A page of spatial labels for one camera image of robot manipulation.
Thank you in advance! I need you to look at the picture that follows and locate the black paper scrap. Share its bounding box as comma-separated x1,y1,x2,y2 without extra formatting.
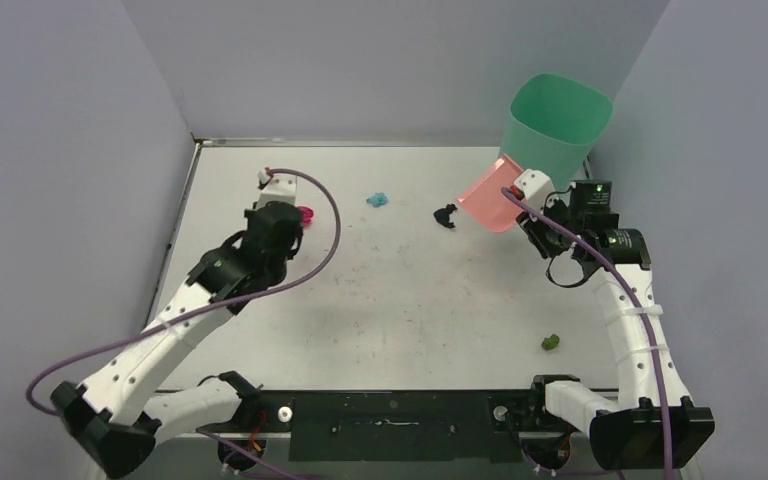
433,203,458,230

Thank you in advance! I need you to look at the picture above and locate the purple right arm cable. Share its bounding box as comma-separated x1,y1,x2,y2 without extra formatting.
500,186,677,480

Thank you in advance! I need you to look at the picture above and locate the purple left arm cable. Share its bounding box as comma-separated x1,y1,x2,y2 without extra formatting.
25,167,343,480

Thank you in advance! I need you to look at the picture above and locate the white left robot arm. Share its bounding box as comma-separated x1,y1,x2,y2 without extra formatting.
50,201,303,479

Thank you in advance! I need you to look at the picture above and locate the magenta paper scrap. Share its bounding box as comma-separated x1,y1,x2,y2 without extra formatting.
297,206,315,228

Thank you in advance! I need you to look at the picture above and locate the green paper scrap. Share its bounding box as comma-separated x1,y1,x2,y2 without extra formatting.
540,334,561,351

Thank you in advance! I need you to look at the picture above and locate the green plastic waste bin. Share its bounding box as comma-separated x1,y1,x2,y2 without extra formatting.
499,73,613,190

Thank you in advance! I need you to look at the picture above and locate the teal paper scrap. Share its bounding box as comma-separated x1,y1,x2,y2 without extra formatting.
366,192,389,208

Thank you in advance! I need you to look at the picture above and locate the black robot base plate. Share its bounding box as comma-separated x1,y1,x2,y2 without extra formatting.
191,390,591,465

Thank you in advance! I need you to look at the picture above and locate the aluminium frame rail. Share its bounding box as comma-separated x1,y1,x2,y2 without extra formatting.
95,392,693,440

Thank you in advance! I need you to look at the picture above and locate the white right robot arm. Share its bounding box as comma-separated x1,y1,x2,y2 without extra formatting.
502,173,715,478

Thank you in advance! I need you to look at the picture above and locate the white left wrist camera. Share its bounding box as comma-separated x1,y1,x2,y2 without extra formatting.
253,168,298,210

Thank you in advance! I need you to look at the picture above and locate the pink plastic dustpan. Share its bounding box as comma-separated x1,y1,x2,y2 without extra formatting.
456,155,524,233

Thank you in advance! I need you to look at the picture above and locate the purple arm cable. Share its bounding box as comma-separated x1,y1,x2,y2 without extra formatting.
25,167,343,480
500,186,677,480

